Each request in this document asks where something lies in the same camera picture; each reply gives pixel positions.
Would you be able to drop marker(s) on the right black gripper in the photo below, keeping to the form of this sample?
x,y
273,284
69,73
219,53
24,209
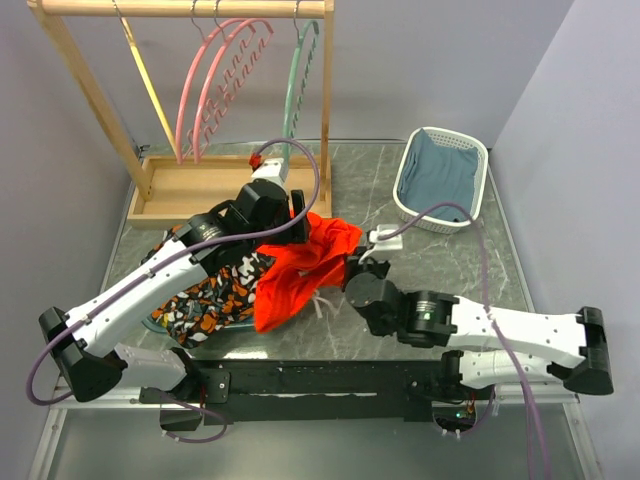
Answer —
x,y
353,266

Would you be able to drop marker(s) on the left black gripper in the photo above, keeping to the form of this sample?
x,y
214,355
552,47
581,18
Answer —
x,y
297,238

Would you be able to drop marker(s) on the orange shorts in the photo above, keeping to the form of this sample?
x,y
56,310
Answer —
x,y
301,269

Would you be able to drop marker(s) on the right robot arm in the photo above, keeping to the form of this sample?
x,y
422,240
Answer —
x,y
484,345

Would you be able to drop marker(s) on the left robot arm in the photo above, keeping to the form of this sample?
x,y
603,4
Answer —
x,y
86,341

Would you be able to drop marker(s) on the green plastic hanger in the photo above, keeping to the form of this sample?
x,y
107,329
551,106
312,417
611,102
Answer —
x,y
301,63

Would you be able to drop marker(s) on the patterned camouflage shorts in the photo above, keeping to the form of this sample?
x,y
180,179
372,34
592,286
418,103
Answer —
x,y
227,298

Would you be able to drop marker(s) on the left pink plastic hanger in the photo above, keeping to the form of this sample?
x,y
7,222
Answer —
x,y
187,90

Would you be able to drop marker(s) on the pink plastic hanger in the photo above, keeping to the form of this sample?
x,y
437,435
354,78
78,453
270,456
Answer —
x,y
263,33
187,90

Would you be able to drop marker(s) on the right pink plastic hanger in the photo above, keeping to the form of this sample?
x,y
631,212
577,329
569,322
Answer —
x,y
263,33

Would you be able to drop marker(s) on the yellow plastic hanger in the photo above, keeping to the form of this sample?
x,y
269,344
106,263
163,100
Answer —
x,y
148,83

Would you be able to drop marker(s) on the white plastic basket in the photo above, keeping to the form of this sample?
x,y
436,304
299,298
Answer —
x,y
431,224

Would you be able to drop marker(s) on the wooden clothes rack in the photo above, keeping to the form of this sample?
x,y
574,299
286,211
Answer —
x,y
89,37

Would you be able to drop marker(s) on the blue-grey cloth in basket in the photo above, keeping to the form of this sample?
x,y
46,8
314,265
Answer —
x,y
439,168

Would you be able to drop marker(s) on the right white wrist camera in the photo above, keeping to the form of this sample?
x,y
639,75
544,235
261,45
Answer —
x,y
382,243

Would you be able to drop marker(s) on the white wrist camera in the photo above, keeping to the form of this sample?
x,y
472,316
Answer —
x,y
274,170
382,243

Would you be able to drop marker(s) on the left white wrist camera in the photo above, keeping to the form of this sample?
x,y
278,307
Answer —
x,y
274,170

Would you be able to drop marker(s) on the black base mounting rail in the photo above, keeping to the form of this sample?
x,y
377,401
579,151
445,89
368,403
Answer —
x,y
270,390

